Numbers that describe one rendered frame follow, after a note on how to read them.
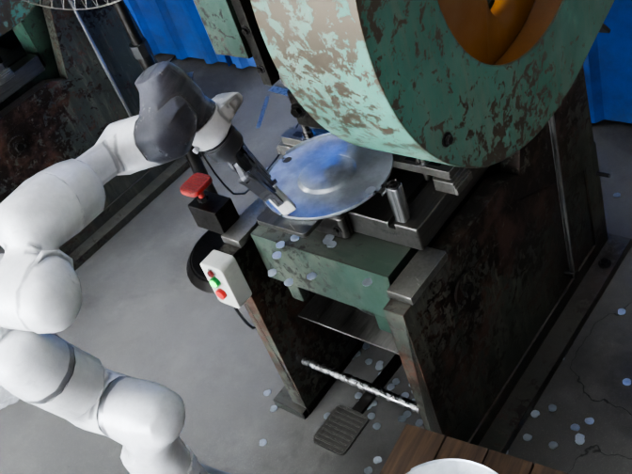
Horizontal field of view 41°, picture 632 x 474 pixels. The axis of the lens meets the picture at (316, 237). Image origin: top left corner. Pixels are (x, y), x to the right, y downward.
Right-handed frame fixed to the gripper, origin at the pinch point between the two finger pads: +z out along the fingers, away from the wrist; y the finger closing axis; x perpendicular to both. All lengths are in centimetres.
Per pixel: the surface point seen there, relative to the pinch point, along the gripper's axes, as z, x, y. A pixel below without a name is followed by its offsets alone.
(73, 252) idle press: 46, -113, -119
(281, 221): 3.4, -2.5, 1.5
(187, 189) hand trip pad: -1.0, -22.3, -24.1
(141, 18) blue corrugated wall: 40, -73, -261
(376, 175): 10.1, 18.0, -2.5
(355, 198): 8.3, 12.6, 2.7
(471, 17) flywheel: -19, 50, 16
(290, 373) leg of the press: 55, -36, -12
